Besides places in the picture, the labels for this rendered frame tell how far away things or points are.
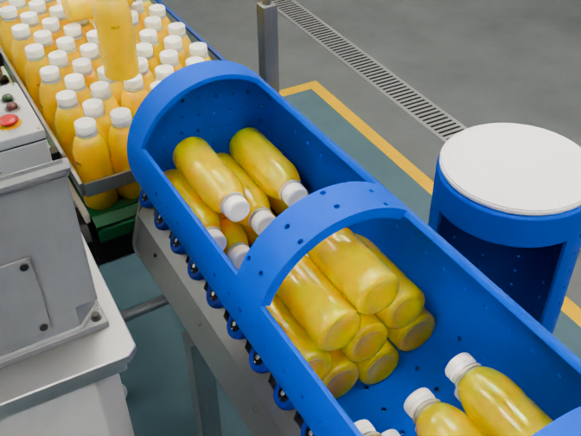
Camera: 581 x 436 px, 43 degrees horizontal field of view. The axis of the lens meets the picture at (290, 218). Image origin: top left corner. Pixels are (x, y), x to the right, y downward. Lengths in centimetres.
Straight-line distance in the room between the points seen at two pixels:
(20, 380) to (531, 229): 83
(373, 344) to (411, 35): 336
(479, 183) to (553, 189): 12
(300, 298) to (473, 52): 327
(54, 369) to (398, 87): 302
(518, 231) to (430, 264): 28
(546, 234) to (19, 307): 86
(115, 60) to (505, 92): 262
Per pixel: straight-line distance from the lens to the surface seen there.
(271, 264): 91
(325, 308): 92
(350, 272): 93
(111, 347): 89
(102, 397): 95
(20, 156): 141
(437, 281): 106
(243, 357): 115
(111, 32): 140
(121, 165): 146
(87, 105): 148
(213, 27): 435
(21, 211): 78
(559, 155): 143
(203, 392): 170
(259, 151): 122
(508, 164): 138
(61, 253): 83
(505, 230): 130
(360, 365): 103
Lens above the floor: 180
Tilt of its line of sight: 39 degrees down
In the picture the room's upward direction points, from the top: 1 degrees counter-clockwise
